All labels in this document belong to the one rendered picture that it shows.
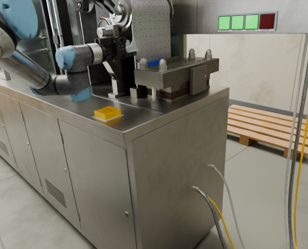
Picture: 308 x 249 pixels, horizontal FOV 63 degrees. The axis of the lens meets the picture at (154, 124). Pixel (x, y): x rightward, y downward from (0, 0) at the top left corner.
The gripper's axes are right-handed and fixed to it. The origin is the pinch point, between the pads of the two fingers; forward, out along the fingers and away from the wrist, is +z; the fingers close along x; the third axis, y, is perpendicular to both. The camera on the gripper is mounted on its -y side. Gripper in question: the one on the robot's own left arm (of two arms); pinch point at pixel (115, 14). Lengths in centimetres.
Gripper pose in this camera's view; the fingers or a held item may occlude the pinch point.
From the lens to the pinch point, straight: 110.9
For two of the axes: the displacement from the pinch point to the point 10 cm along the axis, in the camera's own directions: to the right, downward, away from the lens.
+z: 5.6, 3.6, 7.4
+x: -7.2, -2.3, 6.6
